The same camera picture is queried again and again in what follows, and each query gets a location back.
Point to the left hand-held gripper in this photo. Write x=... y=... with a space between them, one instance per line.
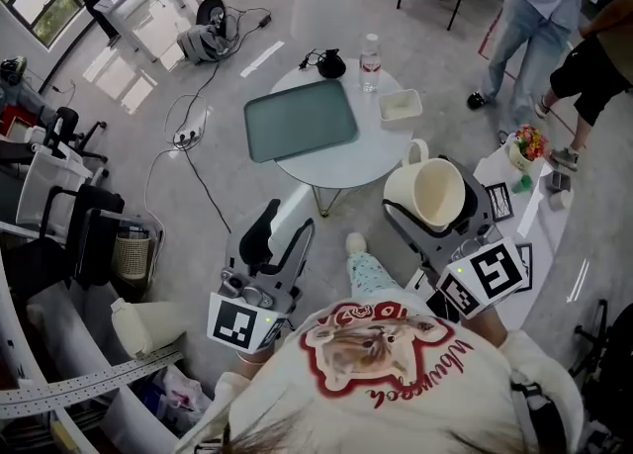
x=249 y=316

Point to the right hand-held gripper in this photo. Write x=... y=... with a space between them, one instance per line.
x=487 y=276

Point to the person's left forearm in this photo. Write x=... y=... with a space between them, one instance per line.
x=254 y=363

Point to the person's right forearm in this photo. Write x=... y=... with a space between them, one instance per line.
x=487 y=328

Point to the person's white shoe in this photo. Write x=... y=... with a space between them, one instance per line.
x=356 y=243

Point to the small green object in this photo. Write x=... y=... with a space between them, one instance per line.
x=521 y=184

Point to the white low desk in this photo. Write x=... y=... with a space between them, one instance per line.
x=539 y=224

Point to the person's patterned trouser leg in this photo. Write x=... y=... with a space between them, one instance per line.
x=368 y=276

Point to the round white side table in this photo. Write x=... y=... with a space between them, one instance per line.
x=376 y=145

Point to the flower pot with colourful flowers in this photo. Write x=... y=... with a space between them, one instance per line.
x=528 y=145

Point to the small grey box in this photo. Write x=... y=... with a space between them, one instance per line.
x=560 y=185

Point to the white rectangular container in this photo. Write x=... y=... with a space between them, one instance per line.
x=399 y=106

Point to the green rectangular tray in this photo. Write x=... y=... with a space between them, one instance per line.
x=299 y=120

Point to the white power strip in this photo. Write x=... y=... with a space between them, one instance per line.
x=188 y=137

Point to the beige wicker basket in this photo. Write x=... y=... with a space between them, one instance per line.
x=131 y=256

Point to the white rolled cushion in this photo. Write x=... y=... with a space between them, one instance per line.
x=146 y=326

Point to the clear plastic water bottle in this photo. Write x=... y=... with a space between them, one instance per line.
x=370 y=66

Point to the white plastic bag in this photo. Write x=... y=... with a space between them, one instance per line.
x=180 y=390

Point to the person's white printed shirt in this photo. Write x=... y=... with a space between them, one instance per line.
x=395 y=392

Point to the black kettle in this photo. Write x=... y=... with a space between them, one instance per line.
x=330 y=66

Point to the black tripod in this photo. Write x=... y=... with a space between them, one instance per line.
x=601 y=343

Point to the grey backpack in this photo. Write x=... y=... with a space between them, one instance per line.
x=198 y=44

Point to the black power adapter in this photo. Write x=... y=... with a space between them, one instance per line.
x=265 y=21

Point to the perforated metal strip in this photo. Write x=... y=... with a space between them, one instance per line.
x=89 y=383

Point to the black office chair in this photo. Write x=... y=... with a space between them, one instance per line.
x=69 y=133

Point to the white plastic bin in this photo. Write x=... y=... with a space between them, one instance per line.
x=47 y=185

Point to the white lamp shade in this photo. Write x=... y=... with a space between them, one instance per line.
x=319 y=4

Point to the black picture frame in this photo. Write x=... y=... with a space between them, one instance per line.
x=500 y=202

